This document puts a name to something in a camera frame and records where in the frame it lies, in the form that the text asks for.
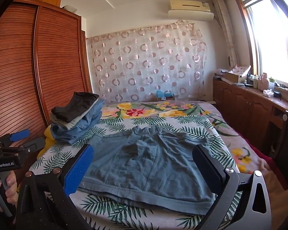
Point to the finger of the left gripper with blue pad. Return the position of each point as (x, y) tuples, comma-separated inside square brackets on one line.
[(27, 148), (8, 139)]

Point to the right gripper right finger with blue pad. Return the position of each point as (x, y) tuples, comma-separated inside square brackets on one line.
[(253, 210)]

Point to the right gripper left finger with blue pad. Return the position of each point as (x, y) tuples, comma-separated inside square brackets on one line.
[(44, 201)]

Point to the grey-blue shorts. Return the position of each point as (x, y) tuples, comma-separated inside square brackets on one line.
[(149, 166)]

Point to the folded blue jeans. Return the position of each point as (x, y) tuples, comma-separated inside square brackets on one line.
[(70, 136)]

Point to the floral blanket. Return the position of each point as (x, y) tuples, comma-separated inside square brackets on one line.
[(182, 114)]

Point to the folded grey garment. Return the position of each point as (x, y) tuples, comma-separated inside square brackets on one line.
[(70, 125)]

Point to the palm leaf print bedsheet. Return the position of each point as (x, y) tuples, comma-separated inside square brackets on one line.
[(102, 212)]

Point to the folded black garment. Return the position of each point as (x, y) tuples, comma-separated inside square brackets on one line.
[(79, 104)]

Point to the wooden side cabinet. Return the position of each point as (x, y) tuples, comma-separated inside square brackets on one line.
[(261, 120)]

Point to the wooden louvred wardrobe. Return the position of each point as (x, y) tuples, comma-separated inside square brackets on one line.
[(43, 61)]

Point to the blue toy on box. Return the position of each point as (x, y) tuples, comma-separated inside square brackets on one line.
[(162, 96)]

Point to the cardboard box with papers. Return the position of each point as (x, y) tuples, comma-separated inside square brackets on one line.
[(238, 74)]

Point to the white bottles on counter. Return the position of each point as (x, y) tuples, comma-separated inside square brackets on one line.
[(261, 82)]

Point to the circle pattern sheer curtain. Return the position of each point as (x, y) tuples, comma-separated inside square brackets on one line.
[(137, 65)]

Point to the wall air conditioner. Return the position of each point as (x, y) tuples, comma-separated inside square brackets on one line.
[(190, 10)]

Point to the window with wooden frame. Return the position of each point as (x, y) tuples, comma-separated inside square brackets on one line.
[(267, 34)]

